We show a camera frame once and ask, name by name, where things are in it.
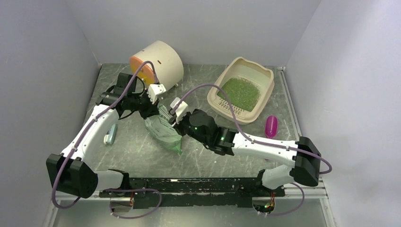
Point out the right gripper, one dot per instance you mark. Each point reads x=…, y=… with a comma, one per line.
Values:
x=178, y=125

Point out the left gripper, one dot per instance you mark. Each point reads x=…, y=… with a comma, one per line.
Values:
x=152, y=110

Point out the green cat litter bag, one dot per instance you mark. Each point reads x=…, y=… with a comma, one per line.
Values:
x=159, y=127

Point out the beige litter box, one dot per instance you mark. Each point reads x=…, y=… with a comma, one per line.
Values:
x=260, y=76

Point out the magenta litter scoop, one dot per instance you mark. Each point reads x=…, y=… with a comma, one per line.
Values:
x=271, y=127

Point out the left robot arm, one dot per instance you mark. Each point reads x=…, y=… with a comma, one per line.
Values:
x=70, y=171

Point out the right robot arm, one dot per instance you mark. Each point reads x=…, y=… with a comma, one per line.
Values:
x=299, y=160

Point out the green litter pellets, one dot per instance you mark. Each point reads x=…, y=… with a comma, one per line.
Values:
x=242, y=93

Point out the round beige drawer cabinet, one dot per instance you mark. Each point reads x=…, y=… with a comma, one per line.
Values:
x=168, y=66

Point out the light blue stapler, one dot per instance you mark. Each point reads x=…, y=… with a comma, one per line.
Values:
x=110, y=136

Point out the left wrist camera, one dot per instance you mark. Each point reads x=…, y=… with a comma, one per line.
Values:
x=155, y=91

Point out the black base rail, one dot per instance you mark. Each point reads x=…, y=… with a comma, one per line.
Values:
x=188, y=192

